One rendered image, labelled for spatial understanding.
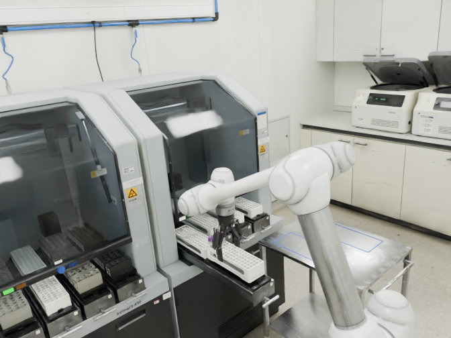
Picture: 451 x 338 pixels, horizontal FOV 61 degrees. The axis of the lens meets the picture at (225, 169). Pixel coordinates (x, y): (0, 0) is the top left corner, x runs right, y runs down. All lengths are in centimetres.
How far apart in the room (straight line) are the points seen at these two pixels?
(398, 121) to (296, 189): 269
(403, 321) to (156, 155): 121
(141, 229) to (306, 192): 101
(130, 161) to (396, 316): 121
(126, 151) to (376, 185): 277
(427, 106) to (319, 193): 257
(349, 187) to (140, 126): 275
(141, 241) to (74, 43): 147
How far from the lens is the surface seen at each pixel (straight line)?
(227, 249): 186
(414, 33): 392
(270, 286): 179
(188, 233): 211
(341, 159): 124
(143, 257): 199
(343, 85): 471
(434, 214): 384
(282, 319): 240
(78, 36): 286
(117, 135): 180
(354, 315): 129
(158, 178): 189
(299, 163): 112
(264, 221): 233
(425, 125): 365
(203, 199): 153
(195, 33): 332
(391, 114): 375
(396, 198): 394
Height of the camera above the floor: 185
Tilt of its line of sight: 19 degrees down
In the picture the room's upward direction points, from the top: 5 degrees counter-clockwise
